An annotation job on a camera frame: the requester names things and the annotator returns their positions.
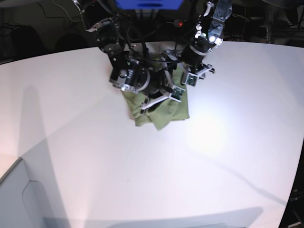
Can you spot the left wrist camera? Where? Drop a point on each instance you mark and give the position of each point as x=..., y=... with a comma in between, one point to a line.
x=191, y=79

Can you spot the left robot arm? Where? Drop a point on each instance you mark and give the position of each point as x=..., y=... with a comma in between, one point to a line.
x=207, y=34

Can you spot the green T-shirt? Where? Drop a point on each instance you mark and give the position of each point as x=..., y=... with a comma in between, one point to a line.
x=166, y=112

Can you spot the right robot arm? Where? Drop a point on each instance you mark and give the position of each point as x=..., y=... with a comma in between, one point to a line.
x=115, y=34

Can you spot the white power strip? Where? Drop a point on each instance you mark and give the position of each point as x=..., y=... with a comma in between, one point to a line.
x=180, y=23

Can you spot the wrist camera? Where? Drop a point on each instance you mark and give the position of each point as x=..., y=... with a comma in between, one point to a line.
x=191, y=79
x=176, y=93

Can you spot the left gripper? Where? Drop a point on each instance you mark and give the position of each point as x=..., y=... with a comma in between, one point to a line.
x=190, y=59

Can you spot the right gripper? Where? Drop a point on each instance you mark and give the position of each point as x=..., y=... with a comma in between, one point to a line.
x=149, y=81

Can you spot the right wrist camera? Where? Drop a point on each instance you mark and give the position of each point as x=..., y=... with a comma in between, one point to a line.
x=176, y=93

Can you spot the blue box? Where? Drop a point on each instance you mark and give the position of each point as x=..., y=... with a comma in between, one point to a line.
x=149, y=4

